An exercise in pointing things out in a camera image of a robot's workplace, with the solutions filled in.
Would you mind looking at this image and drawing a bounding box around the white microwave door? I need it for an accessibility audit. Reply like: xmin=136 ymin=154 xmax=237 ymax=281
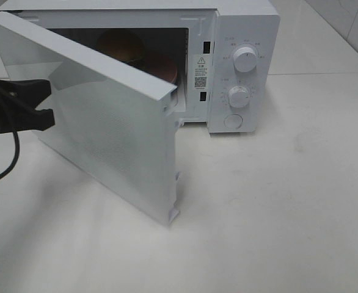
xmin=0 ymin=12 xmax=178 ymax=226

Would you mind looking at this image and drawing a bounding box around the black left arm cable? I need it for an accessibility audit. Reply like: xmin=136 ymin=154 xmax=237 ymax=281
xmin=0 ymin=131 xmax=21 ymax=190

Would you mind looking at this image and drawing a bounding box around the burger with yellow bun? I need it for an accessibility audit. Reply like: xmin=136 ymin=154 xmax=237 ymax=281
xmin=96 ymin=29 xmax=146 ymax=63

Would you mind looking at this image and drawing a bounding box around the white warning label sticker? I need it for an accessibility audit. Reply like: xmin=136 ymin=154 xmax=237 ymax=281
xmin=192 ymin=54 xmax=210 ymax=91

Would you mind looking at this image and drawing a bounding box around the white microwave oven body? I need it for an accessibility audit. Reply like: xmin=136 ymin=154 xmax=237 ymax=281
xmin=0 ymin=1 xmax=280 ymax=133

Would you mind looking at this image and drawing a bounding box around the pink plate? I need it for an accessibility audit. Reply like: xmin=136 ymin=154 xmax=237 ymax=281
xmin=129 ymin=51 xmax=178 ymax=84

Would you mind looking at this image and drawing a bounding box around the white microwave knob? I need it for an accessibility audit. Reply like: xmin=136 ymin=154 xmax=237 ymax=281
xmin=232 ymin=44 xmax=258 ymax=73
xmin=228 ymin=86 xmax=251 ymax=108

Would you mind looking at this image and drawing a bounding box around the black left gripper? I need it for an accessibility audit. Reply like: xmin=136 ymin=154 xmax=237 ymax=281
xmin=0 ymin=79 xmax=55 ymax=136

